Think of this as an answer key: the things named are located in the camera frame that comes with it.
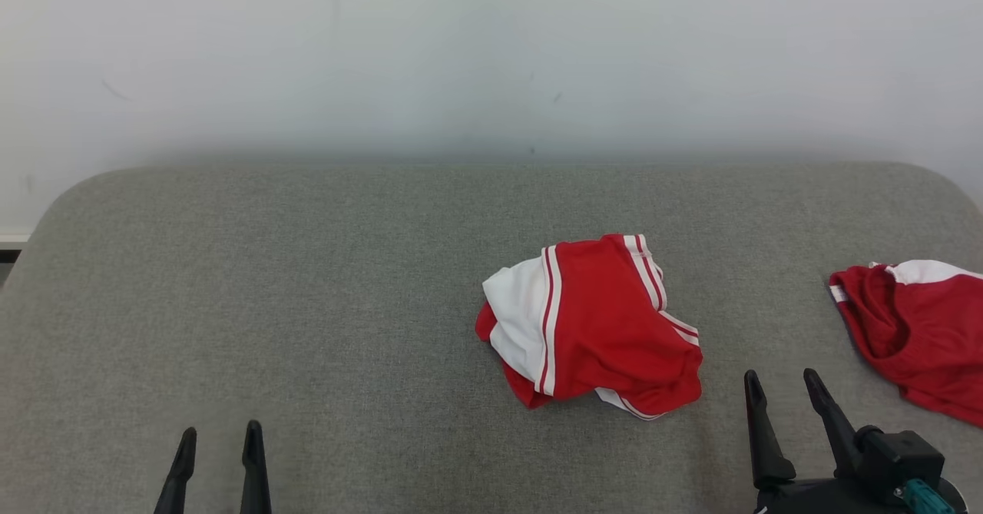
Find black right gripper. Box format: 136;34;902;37
743;367;911;514

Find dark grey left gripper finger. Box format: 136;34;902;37
154;426;198;514
240;419;272;514

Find red shorts with white band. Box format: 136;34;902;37
828;259;983;429

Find red shirt white striped sleeves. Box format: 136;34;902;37
474;233;704;421

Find teal cable connector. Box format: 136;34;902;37
900;478;955;514

